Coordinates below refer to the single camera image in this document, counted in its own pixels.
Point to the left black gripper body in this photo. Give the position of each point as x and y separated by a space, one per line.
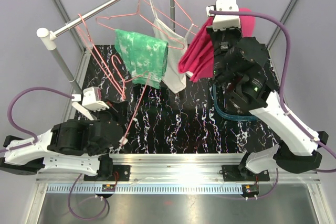
113 113

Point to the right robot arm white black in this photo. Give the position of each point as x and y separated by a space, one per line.
239 64

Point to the blue transparent plastic basket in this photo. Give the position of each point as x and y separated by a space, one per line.
230 117

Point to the pink hanger of camisole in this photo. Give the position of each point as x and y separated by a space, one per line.
171 17

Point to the aluminium mounting rail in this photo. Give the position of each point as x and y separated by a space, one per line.
181 188

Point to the green tie-dye trousers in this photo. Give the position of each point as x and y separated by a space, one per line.
145 57

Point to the pink hanger of black trousers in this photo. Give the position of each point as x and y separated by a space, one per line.
102 63

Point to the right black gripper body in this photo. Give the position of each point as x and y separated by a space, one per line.
223 42

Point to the metal clothes rack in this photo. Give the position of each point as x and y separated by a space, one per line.
48 37

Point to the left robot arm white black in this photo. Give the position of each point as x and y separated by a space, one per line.
74 146

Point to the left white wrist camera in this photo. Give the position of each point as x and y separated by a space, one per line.
91 99

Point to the white camisole top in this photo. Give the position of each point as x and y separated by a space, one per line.
177 46

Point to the magenta trousers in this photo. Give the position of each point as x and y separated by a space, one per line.
199 57

